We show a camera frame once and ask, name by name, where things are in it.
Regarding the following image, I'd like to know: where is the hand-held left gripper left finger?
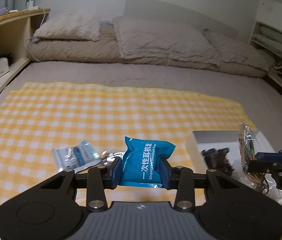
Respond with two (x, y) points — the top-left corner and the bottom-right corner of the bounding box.
(35, 160), (123, 212)

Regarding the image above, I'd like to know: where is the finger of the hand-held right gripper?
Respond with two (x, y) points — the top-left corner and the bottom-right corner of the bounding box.
(255, 144), (282, 163)
(248, 159), (282, 175)

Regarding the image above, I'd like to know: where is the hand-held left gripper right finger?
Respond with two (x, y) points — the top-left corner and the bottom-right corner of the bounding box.
(159, 160), (240, 210)

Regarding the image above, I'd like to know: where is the beige cord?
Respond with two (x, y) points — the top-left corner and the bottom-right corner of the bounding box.
(249, 172), (269, 195)

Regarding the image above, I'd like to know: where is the clear plastic bag with cable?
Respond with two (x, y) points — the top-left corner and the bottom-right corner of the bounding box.
(237, 122), (259, 174)

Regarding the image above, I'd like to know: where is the dark purple fabric scrunchie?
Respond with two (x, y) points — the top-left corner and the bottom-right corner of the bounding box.
(200, 147), (237, 177)

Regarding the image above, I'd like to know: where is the white shallow cardboard box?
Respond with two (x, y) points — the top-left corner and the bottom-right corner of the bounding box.
(185, 129), (282, 205)

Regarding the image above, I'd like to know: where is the white and blue packet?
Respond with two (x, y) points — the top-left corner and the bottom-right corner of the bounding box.
(52, 140), (101, 173)

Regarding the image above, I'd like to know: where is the yellow checked blanket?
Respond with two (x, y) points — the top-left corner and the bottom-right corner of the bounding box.
(0, 81), (282, 240)

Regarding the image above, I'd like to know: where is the beige quilted pillow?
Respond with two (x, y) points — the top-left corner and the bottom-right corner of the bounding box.
(203, 29), (276, 66)

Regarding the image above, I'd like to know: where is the pale green folded bedding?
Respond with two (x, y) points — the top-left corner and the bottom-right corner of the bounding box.
(252, 25), (282, 67)

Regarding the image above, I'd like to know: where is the beige folded quilt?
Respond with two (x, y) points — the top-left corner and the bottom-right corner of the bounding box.
(27, 38), (267, 78)

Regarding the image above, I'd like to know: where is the white side shelf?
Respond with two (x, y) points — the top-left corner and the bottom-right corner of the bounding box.
(249, 0), (282, 110)

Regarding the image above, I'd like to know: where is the fluffy beige pillow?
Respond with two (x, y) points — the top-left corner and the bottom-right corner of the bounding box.
(33, 14), (102, 42)

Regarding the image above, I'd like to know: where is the wooden shelf unit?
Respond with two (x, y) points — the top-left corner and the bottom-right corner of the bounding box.
(0, 7), (51, 117)

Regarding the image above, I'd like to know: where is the white power cable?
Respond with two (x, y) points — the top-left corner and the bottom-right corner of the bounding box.
(26, 9), (50, 42)

